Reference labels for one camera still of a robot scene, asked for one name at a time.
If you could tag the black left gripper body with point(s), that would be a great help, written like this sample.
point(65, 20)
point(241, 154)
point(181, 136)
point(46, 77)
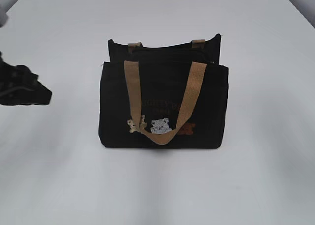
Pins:
point(15, 80)

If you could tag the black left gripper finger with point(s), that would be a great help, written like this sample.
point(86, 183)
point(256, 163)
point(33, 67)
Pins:
point(39, 96)

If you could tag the black canvas tote bag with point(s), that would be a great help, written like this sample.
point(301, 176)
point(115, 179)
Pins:
point(163, 72)

